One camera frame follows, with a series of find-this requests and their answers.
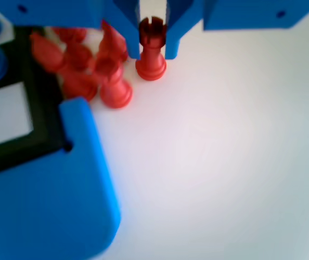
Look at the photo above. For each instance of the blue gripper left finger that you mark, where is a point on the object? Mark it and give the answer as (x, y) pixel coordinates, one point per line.
(132, 27)

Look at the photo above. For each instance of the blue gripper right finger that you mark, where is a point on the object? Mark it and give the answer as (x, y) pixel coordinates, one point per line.
(173, 27)

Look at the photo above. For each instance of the red chess rook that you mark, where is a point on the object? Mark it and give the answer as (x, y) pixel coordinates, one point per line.
(151, 65)

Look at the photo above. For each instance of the red chess pawn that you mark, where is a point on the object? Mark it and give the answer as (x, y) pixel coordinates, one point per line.
(78, 57)

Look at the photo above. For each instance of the red chess bishop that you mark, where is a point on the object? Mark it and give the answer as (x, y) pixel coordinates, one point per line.
(70, 33)

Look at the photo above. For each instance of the tall red chess piece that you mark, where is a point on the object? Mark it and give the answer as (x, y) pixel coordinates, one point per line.
(81, 86)
(115, 92)

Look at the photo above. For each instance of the blue board mount plate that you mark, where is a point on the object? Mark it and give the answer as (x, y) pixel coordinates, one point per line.
(48, 203)

